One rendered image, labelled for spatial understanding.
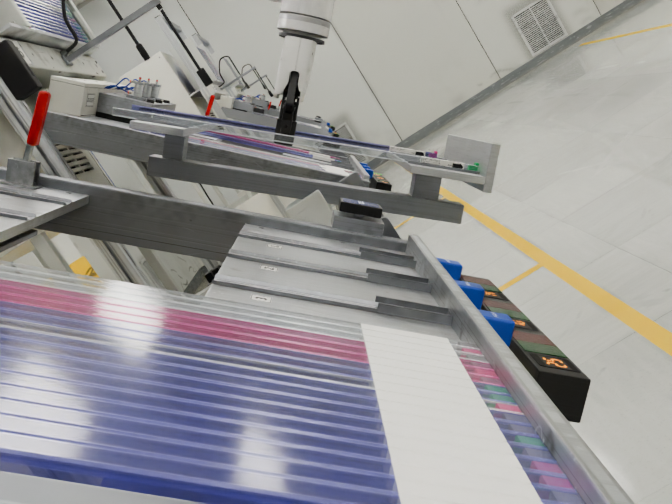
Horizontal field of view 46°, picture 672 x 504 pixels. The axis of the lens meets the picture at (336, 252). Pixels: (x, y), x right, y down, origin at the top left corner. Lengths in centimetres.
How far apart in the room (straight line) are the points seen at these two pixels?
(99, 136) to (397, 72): 678
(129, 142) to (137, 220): 79
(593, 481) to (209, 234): 66
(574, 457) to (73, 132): 149
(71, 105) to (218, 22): 651
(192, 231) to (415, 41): 755
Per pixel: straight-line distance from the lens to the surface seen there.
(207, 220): 92
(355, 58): 834
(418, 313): 62
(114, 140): 173
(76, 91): 194
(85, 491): 28
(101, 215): 95
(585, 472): 36
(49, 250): 181
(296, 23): 128
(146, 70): 534
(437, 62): 843
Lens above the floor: 92
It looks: 10 degrees down
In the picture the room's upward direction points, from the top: 33 degrees counter-clockwise
